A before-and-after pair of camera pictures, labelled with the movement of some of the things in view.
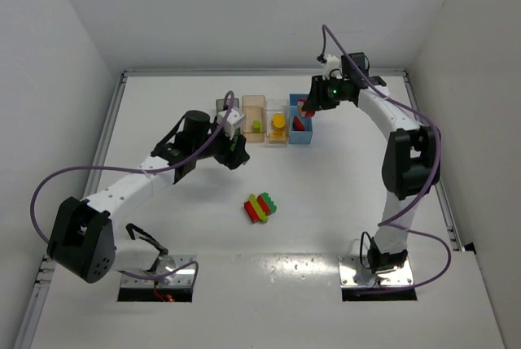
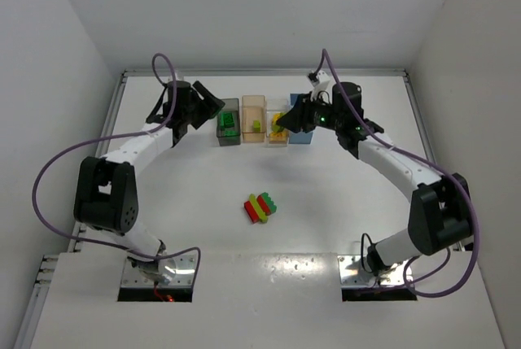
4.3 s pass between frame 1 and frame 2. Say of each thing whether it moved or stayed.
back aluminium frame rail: stayed
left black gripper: moved
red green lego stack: stayed
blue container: stayed
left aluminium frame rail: stayed
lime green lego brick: moved
